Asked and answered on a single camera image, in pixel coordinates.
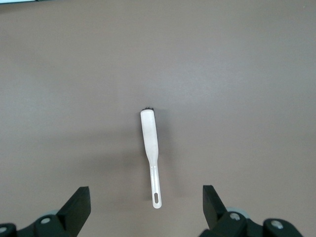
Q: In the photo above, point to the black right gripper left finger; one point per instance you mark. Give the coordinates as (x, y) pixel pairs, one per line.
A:
(66, 219)

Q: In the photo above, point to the brown table cover mat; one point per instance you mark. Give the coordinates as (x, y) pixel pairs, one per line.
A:
(74, 74)

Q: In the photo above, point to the beige brush with black bristles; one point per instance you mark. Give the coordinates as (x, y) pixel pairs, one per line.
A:
(149, 133)

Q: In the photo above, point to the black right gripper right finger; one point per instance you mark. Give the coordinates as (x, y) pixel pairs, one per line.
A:
(222, 224)

